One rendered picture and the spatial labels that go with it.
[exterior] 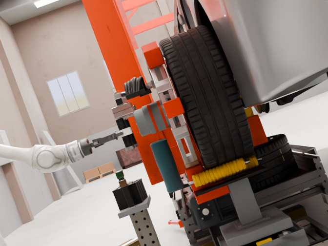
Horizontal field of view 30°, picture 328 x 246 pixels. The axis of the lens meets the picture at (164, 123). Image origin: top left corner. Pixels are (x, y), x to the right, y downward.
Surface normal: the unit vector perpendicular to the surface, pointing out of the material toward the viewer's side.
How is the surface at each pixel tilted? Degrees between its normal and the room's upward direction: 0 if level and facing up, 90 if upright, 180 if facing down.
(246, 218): 90
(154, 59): 125
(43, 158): 94
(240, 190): 90
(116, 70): 90
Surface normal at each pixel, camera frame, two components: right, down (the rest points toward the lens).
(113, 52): -0.01, -0.01
